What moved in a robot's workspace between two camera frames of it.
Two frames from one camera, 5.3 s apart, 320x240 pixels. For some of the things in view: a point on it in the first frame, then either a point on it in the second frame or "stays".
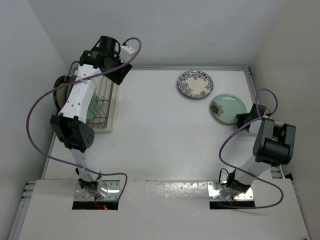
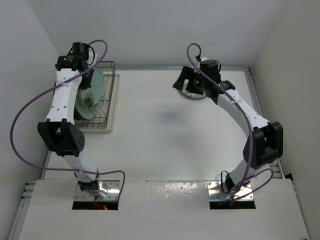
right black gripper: x=240 y=118 to x=186 y=74
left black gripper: x=118 y=77 to x=86 y=84
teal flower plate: x=93 y=106 stays
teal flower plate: x=224 y=107 to x=87 y=100
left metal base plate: x=111 y=188 stays
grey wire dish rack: x=103 y=90 stays
